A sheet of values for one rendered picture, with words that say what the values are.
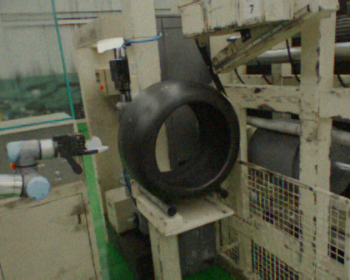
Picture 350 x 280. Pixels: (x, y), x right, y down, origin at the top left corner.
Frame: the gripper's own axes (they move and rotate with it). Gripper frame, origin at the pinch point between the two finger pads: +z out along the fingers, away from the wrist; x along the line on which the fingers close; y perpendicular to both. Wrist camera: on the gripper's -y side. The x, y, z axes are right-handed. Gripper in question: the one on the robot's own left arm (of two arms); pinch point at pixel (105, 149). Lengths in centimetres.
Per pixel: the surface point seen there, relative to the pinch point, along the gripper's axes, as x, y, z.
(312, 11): -44, 53, 62
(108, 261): 104, -120, 29
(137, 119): -5.9, 12.7, 11.8
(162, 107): -11.0, 18.1, 20.9
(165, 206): -8.2, -26.4, 24.2
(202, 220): -11, -35, 42
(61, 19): 889, 165, 125
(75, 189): 52, -35, -4
